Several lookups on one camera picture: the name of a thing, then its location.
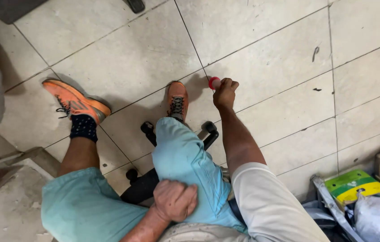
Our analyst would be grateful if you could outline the person's right hand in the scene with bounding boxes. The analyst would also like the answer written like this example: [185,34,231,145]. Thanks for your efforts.
[212,78,240,110]

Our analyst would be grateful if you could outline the person's left hand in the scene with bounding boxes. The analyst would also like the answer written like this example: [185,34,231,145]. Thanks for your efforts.
[152,179,199,223]

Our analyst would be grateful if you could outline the small red round cap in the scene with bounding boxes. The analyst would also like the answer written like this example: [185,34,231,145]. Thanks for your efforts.
[208,77,222,91]

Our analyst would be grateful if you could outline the light blue shorts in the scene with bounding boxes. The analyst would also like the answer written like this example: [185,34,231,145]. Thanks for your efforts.
[41,117,248,242]

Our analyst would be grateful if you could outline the black swivel chair base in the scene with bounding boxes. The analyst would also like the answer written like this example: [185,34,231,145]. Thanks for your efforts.
[120,121,220,205]

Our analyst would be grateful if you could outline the black belt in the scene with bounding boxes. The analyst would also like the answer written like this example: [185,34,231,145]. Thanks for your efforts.
[228,198,247,227]

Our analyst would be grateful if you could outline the orange sports shoe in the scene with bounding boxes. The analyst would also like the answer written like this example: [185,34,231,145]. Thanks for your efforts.
[42,79,112,125]
[166,81,189,123]

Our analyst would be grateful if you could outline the white shirt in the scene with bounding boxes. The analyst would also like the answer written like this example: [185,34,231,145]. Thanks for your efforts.
[158,162,331,242]

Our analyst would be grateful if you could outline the person's left leg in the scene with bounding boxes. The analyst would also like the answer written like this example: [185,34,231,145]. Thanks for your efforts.
[57,136,101,177]

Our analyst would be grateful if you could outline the black object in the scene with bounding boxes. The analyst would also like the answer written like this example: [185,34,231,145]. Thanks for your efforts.
[125,0,146,14]

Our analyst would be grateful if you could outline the dark dotted sock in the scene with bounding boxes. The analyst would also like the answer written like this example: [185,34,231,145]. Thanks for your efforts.
[69,114,99,143]

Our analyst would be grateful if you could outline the grey metal bar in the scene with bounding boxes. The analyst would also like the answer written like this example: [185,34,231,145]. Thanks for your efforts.
[310,175,365,242]

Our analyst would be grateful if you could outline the green and yellow box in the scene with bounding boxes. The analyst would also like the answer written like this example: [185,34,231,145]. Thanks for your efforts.
[324,169,380,205]

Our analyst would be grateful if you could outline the dark grey mat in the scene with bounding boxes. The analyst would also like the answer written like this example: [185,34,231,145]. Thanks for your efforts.
[0,0,48,25]

